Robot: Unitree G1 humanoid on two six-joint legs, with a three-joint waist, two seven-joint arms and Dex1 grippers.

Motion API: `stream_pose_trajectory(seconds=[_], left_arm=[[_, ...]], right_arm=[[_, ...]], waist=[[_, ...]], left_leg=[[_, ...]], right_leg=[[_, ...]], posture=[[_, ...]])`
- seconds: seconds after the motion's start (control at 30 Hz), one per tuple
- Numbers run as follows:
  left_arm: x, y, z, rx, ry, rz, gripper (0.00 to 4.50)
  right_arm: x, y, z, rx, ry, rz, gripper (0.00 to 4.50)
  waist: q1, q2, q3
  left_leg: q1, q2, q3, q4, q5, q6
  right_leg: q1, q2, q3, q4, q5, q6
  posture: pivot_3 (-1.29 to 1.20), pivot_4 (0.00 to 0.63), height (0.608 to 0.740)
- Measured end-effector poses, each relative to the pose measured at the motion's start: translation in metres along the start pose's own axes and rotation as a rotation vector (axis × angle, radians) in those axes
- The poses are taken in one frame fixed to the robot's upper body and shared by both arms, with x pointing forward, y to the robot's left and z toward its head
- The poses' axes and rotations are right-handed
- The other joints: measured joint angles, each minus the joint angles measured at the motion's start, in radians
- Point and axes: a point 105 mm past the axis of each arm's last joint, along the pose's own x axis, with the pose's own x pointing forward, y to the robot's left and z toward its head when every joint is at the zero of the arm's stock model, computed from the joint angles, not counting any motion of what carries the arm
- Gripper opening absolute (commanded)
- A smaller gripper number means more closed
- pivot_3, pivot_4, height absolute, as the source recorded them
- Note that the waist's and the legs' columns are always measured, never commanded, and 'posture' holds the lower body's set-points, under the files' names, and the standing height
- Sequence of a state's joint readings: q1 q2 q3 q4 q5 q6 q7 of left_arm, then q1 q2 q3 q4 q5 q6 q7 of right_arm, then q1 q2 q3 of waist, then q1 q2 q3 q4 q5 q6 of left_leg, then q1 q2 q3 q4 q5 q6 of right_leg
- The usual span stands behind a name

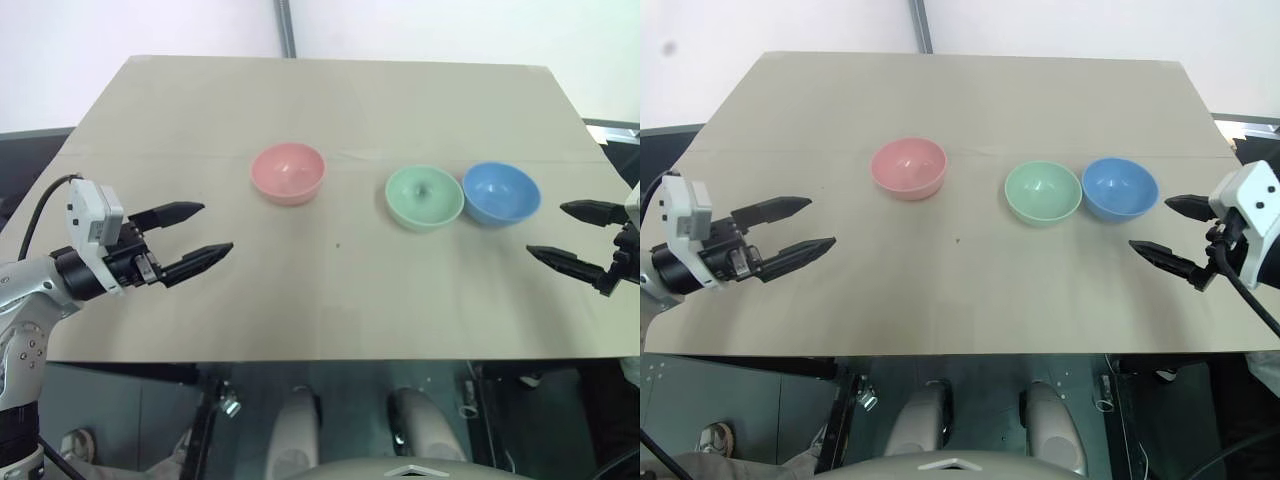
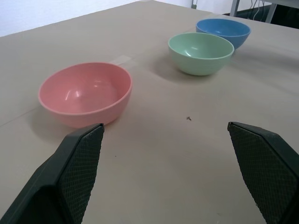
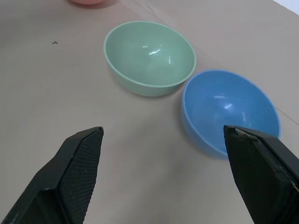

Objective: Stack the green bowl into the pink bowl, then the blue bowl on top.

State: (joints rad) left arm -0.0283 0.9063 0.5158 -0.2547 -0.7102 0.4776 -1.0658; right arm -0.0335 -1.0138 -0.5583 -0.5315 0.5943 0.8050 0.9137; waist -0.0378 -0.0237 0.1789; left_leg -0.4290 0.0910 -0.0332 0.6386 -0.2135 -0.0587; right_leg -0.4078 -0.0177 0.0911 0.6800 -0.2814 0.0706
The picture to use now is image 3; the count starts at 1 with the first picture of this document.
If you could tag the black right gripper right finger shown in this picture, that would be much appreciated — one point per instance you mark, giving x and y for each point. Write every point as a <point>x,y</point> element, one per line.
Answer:
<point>261,172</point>

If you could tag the red plastic bowl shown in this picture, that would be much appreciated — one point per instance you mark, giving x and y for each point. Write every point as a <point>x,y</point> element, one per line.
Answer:
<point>87,2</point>

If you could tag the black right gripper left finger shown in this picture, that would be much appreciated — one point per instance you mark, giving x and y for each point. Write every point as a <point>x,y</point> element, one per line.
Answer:
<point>70,172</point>

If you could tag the blue plastic bowl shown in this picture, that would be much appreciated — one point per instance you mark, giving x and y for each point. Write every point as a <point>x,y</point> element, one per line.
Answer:
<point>224,102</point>

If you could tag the green plastic bowl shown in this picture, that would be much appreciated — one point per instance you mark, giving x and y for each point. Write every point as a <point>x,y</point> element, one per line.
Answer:
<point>149,58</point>

